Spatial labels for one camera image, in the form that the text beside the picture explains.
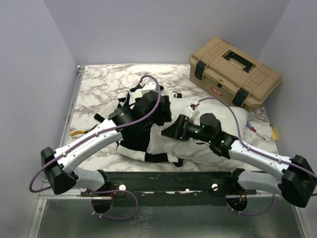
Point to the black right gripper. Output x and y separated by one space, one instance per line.
179 130

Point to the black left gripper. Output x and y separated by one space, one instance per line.
164 115

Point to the black and white checkered pillowcase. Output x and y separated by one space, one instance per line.
143 144

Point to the white pillow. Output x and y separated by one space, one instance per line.
231 119

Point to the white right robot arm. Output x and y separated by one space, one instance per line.
291 178

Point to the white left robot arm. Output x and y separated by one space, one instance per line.
128 127

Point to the tan plastic toolbox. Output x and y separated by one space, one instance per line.
231 75

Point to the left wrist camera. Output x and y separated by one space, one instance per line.
148 99

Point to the black front mounting rail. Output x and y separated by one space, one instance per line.
167 188

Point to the blue handled screwdriver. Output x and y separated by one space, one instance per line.
249 126

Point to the yellow handled pliers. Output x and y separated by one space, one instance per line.
72 134

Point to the aluminium left side rail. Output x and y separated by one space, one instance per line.
69 116

